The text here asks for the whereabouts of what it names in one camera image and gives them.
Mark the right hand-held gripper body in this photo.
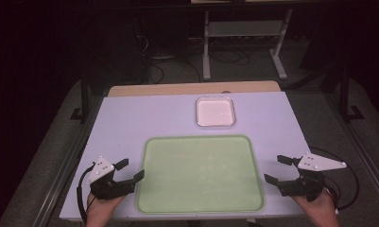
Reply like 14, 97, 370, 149
276, 152, 348, 203

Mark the black metal stand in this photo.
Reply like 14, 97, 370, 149
69, 77, 92, 125
338, 67, 365, 123

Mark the aluminium rail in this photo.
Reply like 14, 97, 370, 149
324, 93, 379, 202
31, 94, 105, 227

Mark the white metal desk frame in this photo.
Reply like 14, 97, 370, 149
201, 9, 294, 81

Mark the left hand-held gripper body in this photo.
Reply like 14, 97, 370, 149
86, 155, 137, 201

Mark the white square dish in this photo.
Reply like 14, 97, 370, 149
195, 96, 236, 128

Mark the tangle of floor cables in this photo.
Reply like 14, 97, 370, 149
208, 46, 251, 66

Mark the person's left hand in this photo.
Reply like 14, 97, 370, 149
85, 192, 129, 227

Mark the black cable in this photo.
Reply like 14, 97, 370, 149
309, 146, 361, 212
76, 162, 97, 225

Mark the person's right hand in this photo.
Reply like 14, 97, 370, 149
292, 189, 340, 227

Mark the green tray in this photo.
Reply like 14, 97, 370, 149
135, 134, 266, 215

